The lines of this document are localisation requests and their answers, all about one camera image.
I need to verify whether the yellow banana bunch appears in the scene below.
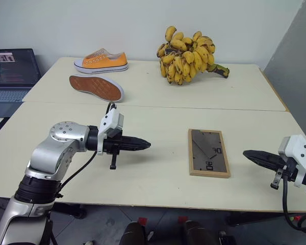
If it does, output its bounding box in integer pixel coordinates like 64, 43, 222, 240
156, 25, 231, 86

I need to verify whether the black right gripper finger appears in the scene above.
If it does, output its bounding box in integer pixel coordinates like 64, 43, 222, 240
244, 155, 284, 171
242, 150, 284, 163

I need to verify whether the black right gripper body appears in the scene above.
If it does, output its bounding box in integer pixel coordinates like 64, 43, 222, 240
270, 156, 300, 190

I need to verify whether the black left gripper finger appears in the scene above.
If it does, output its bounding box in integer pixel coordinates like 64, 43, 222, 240
123, 144, 151, 152
123, 136, 152, 147

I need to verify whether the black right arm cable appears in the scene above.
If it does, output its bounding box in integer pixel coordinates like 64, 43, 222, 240
281, 165, 306, 232

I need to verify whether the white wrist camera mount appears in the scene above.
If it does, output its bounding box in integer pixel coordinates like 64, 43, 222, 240
277, 134, 306, 188
96, 108, 125, 156

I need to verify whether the dark rounded shape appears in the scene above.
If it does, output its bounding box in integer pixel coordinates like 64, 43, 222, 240
123, 221, 147, 245
182, 220, 218, 245

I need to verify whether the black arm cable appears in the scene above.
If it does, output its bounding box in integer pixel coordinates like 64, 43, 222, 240
58, 101, 117, 196
281, 165, 306, 232

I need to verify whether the grey open laptop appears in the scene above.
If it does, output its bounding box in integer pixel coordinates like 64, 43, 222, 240
0, 48, 43, 118

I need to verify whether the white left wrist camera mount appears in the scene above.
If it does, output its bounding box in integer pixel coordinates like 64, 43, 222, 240
96, 108, 125, 156

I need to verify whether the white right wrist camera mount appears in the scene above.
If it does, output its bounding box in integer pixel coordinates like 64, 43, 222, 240
277, 134, 306, 188

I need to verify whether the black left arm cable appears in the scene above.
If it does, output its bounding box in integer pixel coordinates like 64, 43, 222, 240
58, 101, 117, 196

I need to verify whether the black table foot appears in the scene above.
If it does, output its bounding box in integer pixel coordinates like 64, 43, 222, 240
50, 203, 87, 219

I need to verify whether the grey partition panel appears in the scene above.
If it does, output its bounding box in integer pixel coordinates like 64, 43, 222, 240
262, 0, 306, 154

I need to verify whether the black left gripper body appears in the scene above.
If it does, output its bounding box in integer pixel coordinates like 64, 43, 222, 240
103, 136, 126, 170

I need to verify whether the wooden framed grey board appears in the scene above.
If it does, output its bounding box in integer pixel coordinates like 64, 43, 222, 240
188, 128, 231, 180

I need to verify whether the orange canvas sneaker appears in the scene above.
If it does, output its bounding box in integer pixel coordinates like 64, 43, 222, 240
68, 74, 125, 103
73, 50, 130, 75

